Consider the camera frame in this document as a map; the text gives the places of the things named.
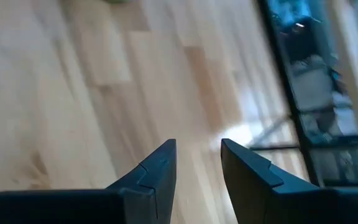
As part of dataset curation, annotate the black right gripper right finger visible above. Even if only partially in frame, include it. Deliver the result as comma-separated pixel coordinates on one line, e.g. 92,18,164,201
221,139,358,224

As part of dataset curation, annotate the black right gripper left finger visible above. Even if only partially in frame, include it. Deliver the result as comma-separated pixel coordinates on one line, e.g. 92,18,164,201
0,139,177,224

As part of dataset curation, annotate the black metal table frame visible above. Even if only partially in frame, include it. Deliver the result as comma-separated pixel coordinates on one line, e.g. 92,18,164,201
256,0,358,190

